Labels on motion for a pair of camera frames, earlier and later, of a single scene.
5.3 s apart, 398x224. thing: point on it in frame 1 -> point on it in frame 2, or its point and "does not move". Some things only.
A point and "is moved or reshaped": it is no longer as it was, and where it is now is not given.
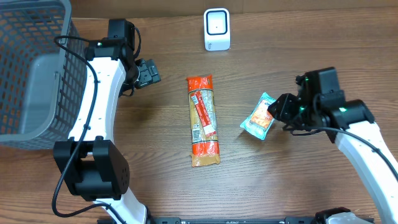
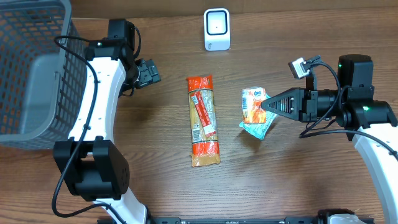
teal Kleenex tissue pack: x=259 y=120 is moved or reshaped
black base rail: x=234 y=220 does not move
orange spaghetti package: x=204 y=149 does not move
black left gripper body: x=148 y=73 does not move
